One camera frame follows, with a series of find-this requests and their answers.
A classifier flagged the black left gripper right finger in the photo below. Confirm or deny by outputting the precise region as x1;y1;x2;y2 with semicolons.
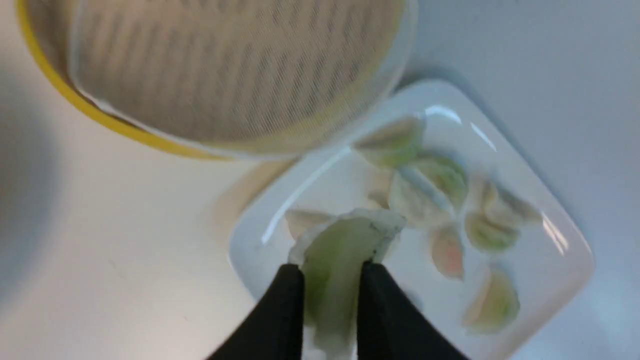
356;261;466;360

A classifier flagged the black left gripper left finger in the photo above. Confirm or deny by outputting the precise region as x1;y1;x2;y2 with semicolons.
208;264;306;360

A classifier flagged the green dumpling translucent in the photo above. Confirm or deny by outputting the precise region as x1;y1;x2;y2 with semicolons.
288;208;407;360

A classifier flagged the white square plate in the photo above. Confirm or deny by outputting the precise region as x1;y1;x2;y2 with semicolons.
229;79;595;360

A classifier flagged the pink dumpling bottom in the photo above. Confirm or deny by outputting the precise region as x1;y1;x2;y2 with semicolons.
430;224;466;281

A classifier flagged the white dumpling upper left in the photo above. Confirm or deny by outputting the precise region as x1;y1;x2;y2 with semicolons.
285;209;334;241

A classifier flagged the white dumpling centre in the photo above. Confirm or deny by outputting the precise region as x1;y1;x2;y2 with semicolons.
387;171;453;230

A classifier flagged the green dumpling bottom edge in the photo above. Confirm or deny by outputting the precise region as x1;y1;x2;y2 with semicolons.
464;212;521;255

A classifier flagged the pale dumpling centre left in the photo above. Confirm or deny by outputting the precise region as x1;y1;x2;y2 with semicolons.
366;171;393;210

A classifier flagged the white dumpling lower right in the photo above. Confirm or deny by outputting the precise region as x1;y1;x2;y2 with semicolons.
480;180;543;229

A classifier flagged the green dumpling top right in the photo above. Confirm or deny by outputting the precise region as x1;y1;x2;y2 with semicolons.
352;116;427;169

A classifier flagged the yellow bamboo steamer basket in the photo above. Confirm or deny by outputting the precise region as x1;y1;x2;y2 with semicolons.
15;0;419;162

